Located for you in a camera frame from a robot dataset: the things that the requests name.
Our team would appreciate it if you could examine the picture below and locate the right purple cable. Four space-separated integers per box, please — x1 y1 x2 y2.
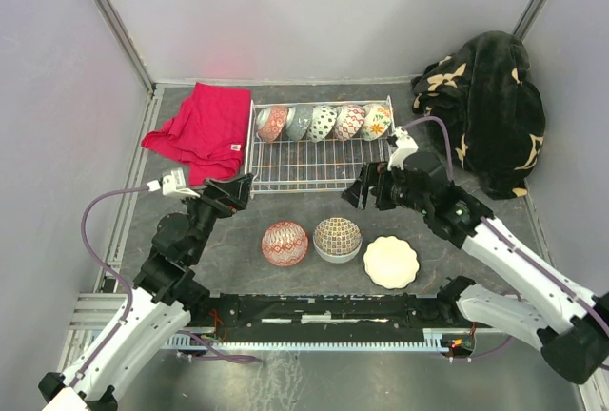
403 115 456 182

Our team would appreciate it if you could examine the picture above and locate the red geometric pattern bowl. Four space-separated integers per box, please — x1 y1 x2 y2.
261 221 309 267

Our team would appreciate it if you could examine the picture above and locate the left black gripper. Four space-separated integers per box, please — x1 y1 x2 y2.
176 172 253 262

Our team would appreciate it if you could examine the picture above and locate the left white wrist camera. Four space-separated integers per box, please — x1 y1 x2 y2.
161 167 200 200

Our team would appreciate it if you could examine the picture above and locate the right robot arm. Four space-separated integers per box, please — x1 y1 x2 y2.
342 151 608 384

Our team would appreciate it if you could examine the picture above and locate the red folded cloth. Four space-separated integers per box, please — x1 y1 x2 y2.
141 83 251 186

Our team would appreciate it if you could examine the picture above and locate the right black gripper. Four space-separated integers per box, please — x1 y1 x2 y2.
340 161 430 216

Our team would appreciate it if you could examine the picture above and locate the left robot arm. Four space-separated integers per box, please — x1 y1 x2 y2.
38 168 253 410

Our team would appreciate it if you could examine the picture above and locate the red lattice pattern bowl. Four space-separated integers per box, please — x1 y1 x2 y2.
333 104 365 141

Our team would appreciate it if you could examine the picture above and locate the aluminium frame rail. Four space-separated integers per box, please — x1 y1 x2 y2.
66 292 477 336

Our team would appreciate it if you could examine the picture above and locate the blue triangle pattern bowl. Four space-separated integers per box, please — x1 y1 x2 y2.
285 106 313 142

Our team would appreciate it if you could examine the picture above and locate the dark scalloped floral bowl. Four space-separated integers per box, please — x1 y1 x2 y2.
256 105 288 143

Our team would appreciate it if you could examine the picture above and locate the slotted cable duct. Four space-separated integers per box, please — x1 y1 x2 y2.
164 329 475 351

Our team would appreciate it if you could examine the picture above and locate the white wire dish rack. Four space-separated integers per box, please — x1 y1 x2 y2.
244 103 394 195

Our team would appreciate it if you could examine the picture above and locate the black diamond pattern bowl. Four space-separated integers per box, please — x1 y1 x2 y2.
307 105 338 143

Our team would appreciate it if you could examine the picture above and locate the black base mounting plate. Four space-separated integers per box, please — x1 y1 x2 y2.
187 294 473 342

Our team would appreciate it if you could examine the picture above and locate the orange flower leaf bowl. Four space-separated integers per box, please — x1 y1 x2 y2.
360 103 392 141

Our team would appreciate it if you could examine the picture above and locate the brown square pattern bowl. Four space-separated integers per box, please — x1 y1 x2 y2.
313 217 363 264

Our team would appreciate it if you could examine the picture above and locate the black floral plush blanket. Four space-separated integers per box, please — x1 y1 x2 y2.
411 30 546 200

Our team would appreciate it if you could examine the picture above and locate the cream scalloped bowl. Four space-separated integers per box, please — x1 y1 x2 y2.
363 236 420 290

